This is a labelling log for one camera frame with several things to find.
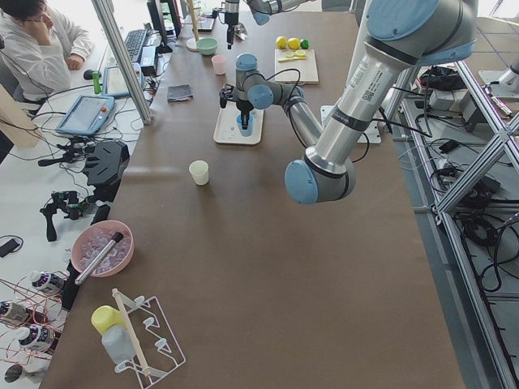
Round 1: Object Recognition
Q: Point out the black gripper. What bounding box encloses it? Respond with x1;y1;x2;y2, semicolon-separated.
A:
225;12;238;49
236;98;254;130

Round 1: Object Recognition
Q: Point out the blue cup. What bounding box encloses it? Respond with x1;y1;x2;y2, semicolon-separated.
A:
236;114;254;137

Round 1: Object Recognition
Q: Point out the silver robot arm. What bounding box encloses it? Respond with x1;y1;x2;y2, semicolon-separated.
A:
224;0;306;49
232;1;478;204

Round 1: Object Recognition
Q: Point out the beige rabbit tray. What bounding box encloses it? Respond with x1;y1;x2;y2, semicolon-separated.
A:
213;101;264;145

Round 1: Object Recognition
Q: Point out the metal scoop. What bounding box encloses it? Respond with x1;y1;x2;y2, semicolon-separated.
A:
234;23;248;41

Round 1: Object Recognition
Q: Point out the green bowl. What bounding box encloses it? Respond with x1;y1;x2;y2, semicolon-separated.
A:
196;37;218;56

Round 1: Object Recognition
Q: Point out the pink cup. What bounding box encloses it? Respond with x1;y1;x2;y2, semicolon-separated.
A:
211;54;226;75

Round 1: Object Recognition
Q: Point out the wooden cup stand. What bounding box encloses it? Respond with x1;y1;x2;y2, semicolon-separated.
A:
185;0;199;52

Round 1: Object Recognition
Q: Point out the whole lemon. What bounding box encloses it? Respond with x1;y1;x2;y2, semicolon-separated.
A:
286;37;301;50
276;36;287;49

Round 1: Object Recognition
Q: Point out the black monitor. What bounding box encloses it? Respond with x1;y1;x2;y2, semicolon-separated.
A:
147;0;177;54

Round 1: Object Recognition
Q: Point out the grey folded cloth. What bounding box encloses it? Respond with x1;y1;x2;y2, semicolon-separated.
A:
167;84;193;103

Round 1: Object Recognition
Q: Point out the cream cup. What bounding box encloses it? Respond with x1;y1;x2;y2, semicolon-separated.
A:
188;160;209;186

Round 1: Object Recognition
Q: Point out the yellow plastic knife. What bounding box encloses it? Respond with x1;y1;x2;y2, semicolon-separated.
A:
277;56;307;63

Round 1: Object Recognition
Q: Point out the wooden cutting board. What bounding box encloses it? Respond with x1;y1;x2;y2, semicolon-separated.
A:
274;49;319;84

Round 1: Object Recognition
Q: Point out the black keyboard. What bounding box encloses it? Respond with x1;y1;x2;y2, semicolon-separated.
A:
124;29;148;62

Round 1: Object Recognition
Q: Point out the blue teach pendant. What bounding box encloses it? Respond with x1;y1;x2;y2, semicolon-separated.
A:
101;62;144;99
56;96;115;135

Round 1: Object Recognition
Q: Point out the white pillar base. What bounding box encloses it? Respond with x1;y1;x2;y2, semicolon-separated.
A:
321;1;381;144

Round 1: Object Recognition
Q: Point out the metal pestle in bowl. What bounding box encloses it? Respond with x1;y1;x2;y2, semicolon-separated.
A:
74;232;124;285

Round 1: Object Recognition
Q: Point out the seated person white shirt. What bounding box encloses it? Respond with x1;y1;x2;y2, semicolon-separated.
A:
1;1;94;101

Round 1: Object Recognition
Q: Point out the pink bowl with ice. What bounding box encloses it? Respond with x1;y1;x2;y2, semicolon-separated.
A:
71;220;135;277

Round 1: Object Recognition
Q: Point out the yellow cup on rack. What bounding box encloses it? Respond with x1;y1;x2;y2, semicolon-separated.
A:
91;306;125;335

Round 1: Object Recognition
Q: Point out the grey cup on rack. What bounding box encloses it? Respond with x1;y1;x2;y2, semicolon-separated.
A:
101;325;136;365

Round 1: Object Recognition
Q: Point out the aluminium frame post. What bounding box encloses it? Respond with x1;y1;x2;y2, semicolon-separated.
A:
91;0;152;125

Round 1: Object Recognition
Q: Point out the white wire cup rack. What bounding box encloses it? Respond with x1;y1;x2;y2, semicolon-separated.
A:
112;289;187;388

